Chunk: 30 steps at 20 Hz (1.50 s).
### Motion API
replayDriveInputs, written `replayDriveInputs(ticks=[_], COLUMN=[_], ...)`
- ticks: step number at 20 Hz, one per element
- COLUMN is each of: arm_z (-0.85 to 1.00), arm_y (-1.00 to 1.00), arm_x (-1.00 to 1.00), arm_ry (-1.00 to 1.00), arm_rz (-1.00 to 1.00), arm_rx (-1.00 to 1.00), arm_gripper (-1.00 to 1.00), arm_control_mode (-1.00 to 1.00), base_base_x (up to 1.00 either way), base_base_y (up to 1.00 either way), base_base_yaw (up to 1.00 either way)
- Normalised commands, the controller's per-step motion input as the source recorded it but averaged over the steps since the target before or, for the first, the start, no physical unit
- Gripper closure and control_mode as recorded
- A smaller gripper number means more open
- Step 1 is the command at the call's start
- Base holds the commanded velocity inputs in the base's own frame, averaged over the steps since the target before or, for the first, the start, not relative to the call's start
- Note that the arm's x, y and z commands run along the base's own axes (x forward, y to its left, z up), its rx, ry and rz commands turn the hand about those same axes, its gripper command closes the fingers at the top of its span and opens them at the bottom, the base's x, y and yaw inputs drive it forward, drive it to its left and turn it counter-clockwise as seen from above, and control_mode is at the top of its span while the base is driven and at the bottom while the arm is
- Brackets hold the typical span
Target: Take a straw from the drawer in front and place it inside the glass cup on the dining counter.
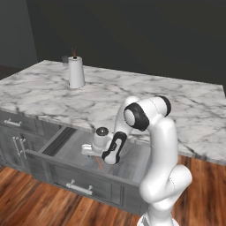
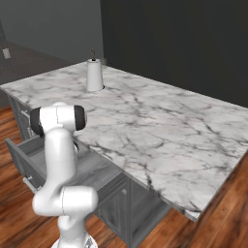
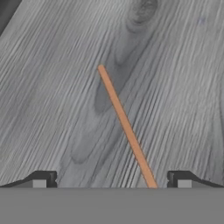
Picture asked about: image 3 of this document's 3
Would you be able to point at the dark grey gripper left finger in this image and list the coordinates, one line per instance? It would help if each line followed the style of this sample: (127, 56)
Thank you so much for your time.
(43, 176)

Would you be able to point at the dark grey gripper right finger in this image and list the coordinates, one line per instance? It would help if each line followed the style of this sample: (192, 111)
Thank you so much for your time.
(181, 176)

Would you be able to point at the orange straw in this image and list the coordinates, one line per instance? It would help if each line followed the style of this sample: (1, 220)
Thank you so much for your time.
(125, 122)

